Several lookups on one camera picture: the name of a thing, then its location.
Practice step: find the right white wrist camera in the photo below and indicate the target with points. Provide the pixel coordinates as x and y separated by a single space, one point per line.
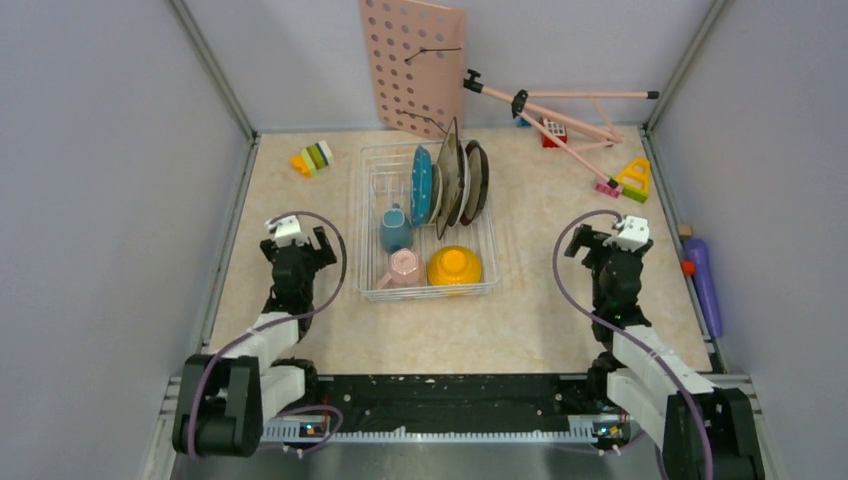
631 233

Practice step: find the pink pegboard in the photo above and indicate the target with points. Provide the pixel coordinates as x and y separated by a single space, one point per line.
417 60

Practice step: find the blue white mug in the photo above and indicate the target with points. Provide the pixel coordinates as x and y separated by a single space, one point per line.
395 230

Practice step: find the red white toy block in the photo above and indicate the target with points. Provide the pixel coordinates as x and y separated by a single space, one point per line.
555 130

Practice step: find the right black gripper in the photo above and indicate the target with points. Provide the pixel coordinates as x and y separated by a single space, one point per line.
585 236

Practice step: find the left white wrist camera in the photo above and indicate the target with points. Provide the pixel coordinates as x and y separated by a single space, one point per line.
287 231

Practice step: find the pink toy block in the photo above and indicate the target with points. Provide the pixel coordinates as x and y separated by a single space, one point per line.
609 187

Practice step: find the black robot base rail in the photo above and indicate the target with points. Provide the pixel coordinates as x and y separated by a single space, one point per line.
463 408

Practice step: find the blue rimmed bowl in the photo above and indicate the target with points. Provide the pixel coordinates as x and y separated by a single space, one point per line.
421 187

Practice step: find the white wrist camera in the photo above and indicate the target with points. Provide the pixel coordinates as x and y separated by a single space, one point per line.
287 231
631 233

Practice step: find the purple handled tool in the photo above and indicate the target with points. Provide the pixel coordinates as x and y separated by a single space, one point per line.
696 265

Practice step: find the stacked colourful toy blocks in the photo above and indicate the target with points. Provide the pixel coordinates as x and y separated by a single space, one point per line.
312 159

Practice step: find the white pink handled cup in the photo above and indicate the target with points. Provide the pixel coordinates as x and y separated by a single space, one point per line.
406 269

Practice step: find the square floral plate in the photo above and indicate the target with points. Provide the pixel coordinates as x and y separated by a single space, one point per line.
452 165

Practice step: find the yellow green toy block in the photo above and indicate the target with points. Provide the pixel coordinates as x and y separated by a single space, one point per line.
635 180

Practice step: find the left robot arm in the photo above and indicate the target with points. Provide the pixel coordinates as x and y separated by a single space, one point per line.
226 398

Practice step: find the dark red rimmed plate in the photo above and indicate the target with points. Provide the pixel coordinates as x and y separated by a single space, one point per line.
478 184

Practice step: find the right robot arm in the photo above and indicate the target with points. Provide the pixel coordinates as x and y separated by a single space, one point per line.
700 430

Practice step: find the orange yellow bowl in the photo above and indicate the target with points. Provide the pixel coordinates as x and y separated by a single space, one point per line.
454 265

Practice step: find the white plate red characters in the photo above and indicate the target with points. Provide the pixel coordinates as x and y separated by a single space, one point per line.
464 190

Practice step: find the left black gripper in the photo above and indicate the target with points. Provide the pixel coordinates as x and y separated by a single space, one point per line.
321 256

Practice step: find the white wire dish rack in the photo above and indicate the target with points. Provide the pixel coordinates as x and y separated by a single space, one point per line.
385 179

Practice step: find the small cream saucer plate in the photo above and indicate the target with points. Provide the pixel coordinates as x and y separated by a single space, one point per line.
437 192

